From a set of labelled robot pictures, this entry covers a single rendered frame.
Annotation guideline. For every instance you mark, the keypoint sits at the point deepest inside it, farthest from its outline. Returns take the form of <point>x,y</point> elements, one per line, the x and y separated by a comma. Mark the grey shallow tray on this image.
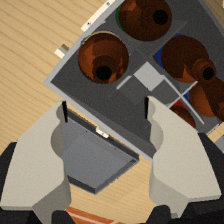
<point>90,163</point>

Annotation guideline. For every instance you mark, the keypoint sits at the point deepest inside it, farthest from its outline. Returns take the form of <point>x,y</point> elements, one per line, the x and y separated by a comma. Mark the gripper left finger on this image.
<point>33,180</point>

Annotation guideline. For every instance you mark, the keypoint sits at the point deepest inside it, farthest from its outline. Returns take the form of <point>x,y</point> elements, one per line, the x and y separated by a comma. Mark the grey plastic crate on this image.
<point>118,107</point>

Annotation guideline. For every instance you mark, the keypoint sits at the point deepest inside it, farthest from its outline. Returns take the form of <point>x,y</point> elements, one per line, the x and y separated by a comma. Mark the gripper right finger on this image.
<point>187,172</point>

